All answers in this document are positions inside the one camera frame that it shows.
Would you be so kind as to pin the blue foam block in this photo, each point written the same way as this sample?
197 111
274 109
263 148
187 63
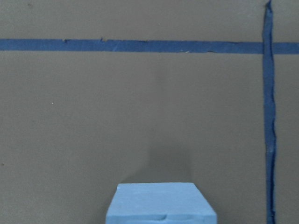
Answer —
159 203

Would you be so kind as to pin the brown paper table cover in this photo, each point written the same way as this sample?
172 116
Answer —
73 125

